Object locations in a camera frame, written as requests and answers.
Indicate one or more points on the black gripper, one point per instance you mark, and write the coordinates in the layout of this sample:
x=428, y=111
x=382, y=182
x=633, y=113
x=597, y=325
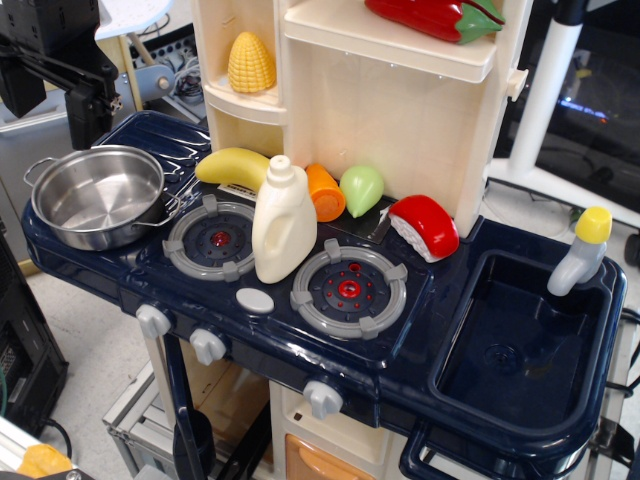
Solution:
x=54, y=42

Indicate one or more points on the cream toy detergent bottle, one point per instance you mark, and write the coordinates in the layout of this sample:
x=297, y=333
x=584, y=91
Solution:
x=284, y=226

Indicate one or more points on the navy toy sink basin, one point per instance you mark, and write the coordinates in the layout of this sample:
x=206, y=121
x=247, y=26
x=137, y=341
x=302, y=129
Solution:
x=521, y=357

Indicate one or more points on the stainless steel pot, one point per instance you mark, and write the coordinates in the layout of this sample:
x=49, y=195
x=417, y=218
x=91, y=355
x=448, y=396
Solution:
x=102, y=198

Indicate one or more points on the yellow toy banana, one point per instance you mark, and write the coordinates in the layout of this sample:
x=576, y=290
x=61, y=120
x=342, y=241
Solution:
x=234, y=165

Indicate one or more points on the yellow toy corn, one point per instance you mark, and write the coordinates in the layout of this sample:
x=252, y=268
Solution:
x=250, y=68

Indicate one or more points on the left grey stove burner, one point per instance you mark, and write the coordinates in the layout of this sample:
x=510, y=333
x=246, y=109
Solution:
x=212, y=242

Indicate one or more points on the grey stove burner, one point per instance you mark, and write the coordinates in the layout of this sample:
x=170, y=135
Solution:
x=212, y=242
x=349, y=292

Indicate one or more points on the left grey stove knob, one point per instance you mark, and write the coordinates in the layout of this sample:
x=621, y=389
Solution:
x=153, y=322

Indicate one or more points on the grey stove knob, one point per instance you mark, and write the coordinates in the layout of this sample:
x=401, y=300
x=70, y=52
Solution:
x=153, y=322
x=323, y=399
x=207, y=346

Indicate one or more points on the cream toy kitchen shelf unit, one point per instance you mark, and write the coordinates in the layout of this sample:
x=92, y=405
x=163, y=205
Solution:
x=355, y=89

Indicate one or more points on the grey oval button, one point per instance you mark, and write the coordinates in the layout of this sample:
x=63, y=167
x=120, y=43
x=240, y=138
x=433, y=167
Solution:
x=255, y=301

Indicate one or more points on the orange toy carrot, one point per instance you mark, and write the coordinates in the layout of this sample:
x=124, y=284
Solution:
x=326, y=195

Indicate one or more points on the middle grey stove knob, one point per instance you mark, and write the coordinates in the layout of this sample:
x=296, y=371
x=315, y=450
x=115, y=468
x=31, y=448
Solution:
x=207, y=346

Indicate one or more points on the light green toy pear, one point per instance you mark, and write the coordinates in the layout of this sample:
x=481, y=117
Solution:
x=362, y=187

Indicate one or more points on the right grey stove burner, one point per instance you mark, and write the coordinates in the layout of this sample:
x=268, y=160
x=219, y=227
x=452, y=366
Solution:
x=349, y=292

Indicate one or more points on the red and white toy sushi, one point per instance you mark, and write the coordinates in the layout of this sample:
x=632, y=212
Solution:
x=426, y=226

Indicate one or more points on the right grey stove knob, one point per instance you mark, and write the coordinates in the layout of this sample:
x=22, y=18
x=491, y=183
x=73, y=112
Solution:
x=323, y=399

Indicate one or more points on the red toy chili pepper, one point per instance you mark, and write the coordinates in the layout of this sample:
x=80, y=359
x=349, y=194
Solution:
x=454, y=21

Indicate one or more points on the orange toy drawer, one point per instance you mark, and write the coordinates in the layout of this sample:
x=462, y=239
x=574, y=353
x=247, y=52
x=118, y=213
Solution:
x=306, y=462

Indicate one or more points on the navy toy kitchen countertop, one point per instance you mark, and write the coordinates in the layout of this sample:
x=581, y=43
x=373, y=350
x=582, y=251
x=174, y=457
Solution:
x=385, y=382

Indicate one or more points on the grey faucet with yellow cap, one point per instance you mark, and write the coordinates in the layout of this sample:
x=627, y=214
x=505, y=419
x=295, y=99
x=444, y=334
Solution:
x=582, y=261

